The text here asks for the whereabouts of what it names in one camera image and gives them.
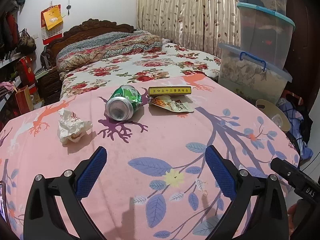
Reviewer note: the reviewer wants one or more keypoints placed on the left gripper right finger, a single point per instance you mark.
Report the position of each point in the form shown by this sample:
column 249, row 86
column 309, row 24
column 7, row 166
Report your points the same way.
column 269, row 216

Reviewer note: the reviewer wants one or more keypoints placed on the person's right hand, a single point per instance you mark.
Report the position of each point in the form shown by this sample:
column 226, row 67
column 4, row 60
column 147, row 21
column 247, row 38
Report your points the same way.
column 291, row 212

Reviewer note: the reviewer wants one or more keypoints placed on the blue clothes pile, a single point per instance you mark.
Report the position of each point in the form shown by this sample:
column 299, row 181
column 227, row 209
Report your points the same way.
column 297, row 114

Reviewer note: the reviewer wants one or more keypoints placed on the clear storage box blue handle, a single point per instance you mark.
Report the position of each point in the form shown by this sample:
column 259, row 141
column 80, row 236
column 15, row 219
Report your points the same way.
column 250, row 77

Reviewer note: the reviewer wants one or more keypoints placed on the yellow spice box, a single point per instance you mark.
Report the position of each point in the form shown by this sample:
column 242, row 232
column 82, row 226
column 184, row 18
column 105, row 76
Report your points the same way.
column 169, row 90

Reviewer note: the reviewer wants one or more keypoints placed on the crushed green soda can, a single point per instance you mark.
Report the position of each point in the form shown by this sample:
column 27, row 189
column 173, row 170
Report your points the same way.
column 123, row 103

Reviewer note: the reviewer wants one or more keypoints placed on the white red floral bedsheet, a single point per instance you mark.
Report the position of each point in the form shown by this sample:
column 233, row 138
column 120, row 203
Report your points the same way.
column 173, row 60

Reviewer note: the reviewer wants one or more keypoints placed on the pink floral blanket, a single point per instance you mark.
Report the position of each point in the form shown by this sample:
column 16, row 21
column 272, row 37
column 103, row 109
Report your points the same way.
column 156, row 183

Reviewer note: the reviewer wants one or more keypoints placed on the cluttered shelf unit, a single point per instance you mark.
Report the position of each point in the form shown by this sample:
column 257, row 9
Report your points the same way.
column 16, row 43

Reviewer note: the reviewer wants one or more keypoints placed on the beige leaf pattern curtain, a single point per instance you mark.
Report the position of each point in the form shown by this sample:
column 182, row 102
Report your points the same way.
column 193, row 24

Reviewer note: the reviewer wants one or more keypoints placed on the foil snack wrapper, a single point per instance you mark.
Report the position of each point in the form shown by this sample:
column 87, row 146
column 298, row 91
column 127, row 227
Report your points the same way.
column 174, row 104

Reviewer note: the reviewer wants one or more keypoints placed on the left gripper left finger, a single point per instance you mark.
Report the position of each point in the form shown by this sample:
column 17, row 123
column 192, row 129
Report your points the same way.
column 42, row 218

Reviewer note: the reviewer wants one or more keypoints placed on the white paper wrapper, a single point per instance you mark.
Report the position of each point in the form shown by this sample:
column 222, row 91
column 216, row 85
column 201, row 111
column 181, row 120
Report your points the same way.
column 71, row 128

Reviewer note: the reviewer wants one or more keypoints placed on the dark wooden headboard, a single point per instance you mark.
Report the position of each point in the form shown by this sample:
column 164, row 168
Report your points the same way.
column 87, row 29

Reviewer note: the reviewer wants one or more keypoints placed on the folded patterned quilt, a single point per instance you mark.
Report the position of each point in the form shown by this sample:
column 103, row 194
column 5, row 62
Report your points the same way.
column 105, row 46

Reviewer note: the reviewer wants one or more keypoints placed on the red yellow wall calendar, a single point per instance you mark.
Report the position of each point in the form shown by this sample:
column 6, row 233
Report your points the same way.
column 51, row 24

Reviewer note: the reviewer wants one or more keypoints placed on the clear storage box teal lid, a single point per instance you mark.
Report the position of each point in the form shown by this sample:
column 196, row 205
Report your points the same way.
column 265, row 33

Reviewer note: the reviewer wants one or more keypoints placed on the hanging keys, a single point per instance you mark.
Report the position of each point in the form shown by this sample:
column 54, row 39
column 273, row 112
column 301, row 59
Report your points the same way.
column 68, row 7

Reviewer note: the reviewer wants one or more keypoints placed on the smartphone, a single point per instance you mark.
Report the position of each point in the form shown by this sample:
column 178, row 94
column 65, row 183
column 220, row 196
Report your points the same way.
column 3, row 208

